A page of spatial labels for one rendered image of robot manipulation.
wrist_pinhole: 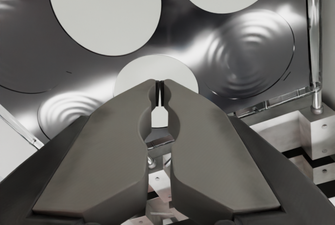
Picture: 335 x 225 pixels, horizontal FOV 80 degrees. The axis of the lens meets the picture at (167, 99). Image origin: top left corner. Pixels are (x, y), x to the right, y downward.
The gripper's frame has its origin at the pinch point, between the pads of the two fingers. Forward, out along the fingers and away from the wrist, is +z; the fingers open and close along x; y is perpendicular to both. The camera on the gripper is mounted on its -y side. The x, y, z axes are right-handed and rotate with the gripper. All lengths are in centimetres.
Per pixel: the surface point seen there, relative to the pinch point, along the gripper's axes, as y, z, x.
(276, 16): -2.0, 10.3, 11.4
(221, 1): -3.2, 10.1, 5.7
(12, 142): 21.9, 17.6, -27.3
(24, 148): 23.6, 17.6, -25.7
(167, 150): 19.1, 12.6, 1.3
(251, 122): 13.4, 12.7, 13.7
